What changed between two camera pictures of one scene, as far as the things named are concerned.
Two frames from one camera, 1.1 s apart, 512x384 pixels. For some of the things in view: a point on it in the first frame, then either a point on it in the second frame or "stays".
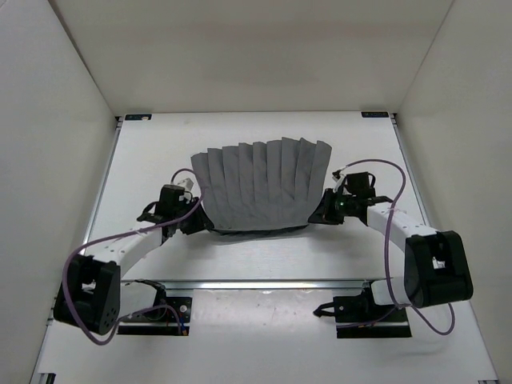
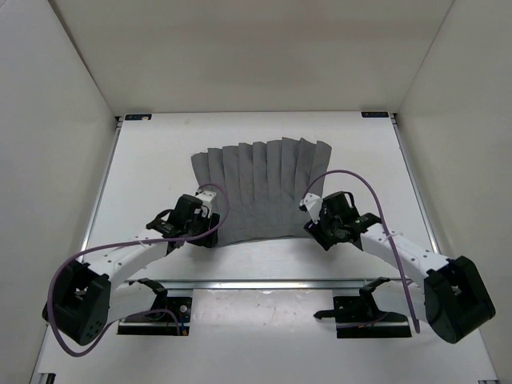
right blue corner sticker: x=375 y=114 stays
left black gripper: x=202 y=222 → x=215 y=219
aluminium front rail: x=195 y=285 stays
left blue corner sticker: x=138 y=117 stays
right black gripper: x=323 y=214 → x=315 y=230
